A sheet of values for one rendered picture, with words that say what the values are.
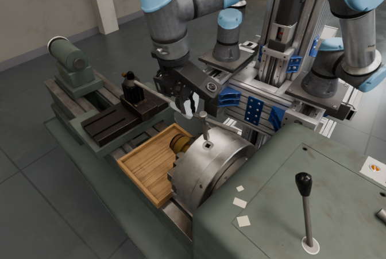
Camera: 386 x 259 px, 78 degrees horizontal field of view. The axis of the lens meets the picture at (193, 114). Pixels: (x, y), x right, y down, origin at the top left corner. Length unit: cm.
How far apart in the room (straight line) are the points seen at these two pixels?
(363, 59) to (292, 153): 40
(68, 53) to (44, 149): 137
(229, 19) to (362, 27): 60
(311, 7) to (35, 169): 242
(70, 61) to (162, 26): 118
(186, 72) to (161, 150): 72
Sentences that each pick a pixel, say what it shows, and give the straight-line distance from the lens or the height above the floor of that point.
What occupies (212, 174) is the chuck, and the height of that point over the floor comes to 121.
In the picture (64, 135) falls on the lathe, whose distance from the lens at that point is 196.
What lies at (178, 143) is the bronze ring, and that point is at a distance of 92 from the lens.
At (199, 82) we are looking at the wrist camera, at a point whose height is 151.
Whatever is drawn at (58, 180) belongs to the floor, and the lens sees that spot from 243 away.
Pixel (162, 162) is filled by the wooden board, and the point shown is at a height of 88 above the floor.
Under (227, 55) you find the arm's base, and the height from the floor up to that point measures 120.
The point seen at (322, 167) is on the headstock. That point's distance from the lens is 77.
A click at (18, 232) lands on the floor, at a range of 232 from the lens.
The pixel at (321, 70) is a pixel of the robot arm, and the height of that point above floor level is 128.
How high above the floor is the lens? 181
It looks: 42 degrees down
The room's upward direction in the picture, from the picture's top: straight up
